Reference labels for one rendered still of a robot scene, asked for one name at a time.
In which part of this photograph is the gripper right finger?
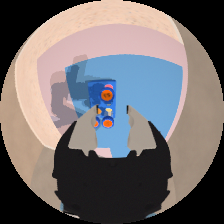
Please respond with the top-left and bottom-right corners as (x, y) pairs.
(127, 105), (173, 179)

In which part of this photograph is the light blue bench mat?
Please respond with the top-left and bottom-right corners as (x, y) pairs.
(65, 54), (183, 158)

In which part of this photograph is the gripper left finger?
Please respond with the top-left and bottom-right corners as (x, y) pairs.
(52, 105), (98, 179)

